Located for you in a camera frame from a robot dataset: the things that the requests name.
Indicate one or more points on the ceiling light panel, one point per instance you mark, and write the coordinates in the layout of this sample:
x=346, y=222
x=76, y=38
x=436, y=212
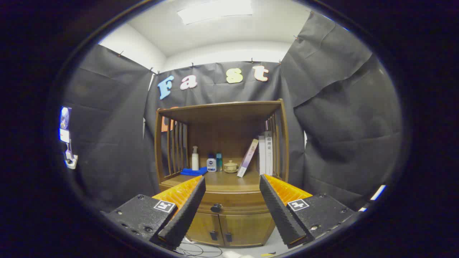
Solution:
x=215, y=10

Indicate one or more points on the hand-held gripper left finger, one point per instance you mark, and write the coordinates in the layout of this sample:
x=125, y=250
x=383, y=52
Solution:
x=186, y=215

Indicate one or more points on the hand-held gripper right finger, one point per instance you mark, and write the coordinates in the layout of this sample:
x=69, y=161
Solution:
x=279, y=215

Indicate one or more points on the beige lidded teacup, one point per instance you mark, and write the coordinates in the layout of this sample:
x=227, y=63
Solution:
x=230, y=167

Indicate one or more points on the wooden cabinet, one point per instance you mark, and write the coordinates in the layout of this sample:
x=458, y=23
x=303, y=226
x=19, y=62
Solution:
x=229, y=122

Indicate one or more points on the black drawer knob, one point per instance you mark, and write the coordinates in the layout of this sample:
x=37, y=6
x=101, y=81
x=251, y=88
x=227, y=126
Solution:
x=216, y=208

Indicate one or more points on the wooden cabinet door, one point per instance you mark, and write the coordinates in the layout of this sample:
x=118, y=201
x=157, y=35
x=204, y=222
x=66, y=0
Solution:
x=204, y=227
x=247, y=229

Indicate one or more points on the white purple book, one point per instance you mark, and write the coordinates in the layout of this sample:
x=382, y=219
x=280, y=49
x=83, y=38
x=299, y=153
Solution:
x=247, y=159

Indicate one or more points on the white book black lettering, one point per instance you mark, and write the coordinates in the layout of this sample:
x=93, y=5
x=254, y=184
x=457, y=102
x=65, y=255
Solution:
x=269, y=154

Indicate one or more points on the white pump bottle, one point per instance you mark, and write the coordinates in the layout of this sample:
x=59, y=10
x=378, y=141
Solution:
x=195, y=161

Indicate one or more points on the wooden drawer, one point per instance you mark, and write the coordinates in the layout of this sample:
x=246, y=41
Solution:
x=236, y=200

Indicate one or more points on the yellow floor tape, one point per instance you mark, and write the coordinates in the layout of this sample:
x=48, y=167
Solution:
x=268, y=254

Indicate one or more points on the white rounded object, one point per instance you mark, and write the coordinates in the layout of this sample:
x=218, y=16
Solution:
x=233, y=254

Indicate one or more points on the teal bottle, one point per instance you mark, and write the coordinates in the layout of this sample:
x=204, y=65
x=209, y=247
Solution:
x=219, y=163

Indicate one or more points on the wooden countertop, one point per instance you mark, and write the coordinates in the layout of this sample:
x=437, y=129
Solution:
x=222, y=181

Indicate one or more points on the white wall device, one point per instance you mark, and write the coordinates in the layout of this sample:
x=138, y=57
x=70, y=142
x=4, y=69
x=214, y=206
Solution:
x=70, y=159

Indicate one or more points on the wall poster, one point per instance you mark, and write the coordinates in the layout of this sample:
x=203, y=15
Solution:
x=65, y=123

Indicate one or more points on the blue folded cloth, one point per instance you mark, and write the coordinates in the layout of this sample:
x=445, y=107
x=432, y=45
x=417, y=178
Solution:
x=192, y=172

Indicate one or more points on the white bottle blue cap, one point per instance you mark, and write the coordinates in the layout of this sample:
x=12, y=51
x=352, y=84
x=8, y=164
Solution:
x=211, y=165

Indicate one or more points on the white panel black marks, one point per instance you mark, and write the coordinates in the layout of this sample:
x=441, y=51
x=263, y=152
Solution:
x=378, y=192

